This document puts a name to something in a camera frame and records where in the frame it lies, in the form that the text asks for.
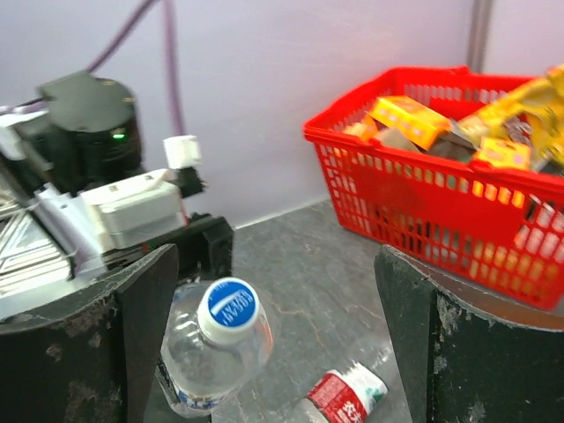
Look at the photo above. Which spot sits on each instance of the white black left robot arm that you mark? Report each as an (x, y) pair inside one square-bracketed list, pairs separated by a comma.
[(83, 136)]

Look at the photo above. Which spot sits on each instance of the red plastic shopping basket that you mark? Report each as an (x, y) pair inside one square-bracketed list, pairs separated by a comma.
[(500, 228)]

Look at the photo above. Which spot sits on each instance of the yellow snack bag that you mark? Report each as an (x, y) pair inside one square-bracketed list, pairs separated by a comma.
[(531, 114)]

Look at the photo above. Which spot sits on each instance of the clear bottle red label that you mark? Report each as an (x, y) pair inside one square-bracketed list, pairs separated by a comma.
[(347, 396)]

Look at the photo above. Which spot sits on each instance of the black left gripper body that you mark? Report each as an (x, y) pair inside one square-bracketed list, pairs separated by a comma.
[(204, 247)]

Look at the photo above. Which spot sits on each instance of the orange box large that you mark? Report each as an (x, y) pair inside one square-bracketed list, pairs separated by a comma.
[(417, 122)]

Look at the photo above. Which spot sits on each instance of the orange box small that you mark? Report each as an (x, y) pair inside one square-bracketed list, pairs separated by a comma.
[(504, 153)]

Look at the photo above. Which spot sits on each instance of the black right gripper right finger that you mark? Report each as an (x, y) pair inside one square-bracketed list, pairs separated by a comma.
[(466, 354)]

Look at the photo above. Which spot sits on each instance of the clear bottle blue label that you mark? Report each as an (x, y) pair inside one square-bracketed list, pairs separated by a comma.
[(196, 375)]

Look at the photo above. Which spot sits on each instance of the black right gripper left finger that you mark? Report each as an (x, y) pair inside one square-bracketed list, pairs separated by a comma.
[(91, 355)]

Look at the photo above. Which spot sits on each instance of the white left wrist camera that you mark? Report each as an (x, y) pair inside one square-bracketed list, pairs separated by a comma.
[(116, 216)]

